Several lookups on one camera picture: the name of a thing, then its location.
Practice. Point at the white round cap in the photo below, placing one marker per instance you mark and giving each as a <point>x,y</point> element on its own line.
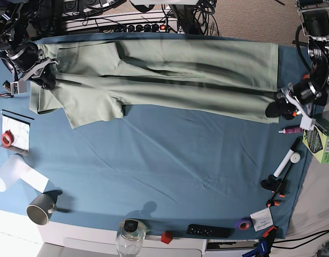
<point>295,157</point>

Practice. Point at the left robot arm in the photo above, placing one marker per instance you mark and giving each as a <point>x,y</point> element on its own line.
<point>312,44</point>

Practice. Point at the clear glass jar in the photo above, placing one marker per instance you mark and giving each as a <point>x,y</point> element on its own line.
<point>130,236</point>

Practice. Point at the white black marker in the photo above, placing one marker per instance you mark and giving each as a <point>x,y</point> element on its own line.
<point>286,159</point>

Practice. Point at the blue table cloth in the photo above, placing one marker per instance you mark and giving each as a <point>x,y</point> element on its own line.
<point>167,166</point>

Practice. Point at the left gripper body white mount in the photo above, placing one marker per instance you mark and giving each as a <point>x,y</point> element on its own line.
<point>302,95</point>

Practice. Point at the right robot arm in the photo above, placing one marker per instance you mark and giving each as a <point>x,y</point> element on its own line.
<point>13,31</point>

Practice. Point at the small black battery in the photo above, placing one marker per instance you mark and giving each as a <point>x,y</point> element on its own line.
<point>9,87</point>

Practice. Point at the black square pad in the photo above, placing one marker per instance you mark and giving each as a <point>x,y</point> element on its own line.
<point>321,98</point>

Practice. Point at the white power strip red switch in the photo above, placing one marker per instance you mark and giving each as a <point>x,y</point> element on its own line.
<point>163,27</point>

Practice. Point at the orange clamp near card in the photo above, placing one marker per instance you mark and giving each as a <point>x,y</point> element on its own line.
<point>272,228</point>

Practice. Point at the red cube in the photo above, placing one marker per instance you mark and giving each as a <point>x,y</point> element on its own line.
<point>166,237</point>

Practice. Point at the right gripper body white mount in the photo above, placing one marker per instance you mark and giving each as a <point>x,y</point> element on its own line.
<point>30,61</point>

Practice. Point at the purple glue tube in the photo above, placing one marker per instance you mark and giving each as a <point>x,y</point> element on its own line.
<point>291,129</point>

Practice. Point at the purple tape roll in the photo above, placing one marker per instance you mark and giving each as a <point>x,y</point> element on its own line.
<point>244,224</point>

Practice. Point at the white paper card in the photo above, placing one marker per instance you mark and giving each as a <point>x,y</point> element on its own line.
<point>262,219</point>

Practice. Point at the green cardboard box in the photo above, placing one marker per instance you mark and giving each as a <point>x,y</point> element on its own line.
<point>317,140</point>

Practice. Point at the black remote control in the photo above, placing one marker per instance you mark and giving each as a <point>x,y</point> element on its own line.
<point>209,231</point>

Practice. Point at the blue clamp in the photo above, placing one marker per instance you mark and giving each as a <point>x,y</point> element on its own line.
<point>263,248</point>

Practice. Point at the orange black clamp lower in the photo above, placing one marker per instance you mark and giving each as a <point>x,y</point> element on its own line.
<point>276,186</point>

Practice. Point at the light green T-shirt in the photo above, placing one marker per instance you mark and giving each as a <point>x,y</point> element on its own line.
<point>95,79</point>

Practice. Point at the white notepad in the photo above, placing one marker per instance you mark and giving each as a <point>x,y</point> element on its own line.
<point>20,130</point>

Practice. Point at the grey ceramic mug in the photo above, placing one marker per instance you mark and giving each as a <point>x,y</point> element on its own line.
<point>41,209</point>

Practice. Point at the red tape roll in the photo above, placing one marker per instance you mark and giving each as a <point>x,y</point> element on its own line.
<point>7,138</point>

